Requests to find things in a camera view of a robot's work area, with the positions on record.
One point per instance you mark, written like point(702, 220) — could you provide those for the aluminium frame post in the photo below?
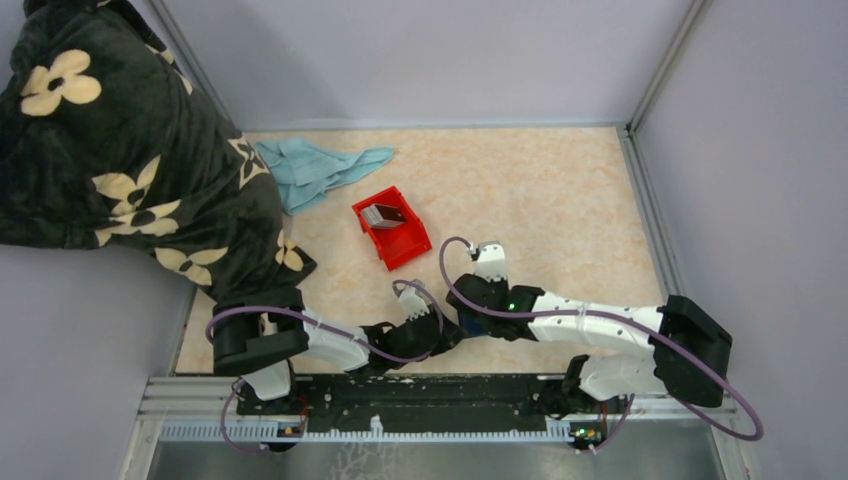
point(693, 16)
point(188, 55)

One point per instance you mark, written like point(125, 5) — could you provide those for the light blue cloth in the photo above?
point(305, 173)

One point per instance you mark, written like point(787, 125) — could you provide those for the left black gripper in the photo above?
point(450, 337)

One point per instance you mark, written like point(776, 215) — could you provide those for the aluminium frame post left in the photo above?
point(188, 55)

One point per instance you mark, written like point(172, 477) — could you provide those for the aluminium frame post right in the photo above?
point(693, 16)

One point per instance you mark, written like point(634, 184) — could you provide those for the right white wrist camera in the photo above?
point(489, 261)

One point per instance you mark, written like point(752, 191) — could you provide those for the black floral fleece blanket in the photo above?
point(106, 142)

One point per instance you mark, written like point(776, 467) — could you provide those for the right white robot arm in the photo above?
point(675, 348)

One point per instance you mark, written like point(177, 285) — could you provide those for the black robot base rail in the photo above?
point(433, 408)

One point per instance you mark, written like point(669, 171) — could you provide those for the navy leather card holder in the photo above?
point(470, 325)

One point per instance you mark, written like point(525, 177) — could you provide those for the cards stack in bin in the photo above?
point(381, 216)

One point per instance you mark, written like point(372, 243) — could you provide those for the red plastic bin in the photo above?
point(397, 232)

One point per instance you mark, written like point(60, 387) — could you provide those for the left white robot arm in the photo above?
point(255, 337)

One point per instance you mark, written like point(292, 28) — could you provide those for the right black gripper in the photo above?
point(502, 284)

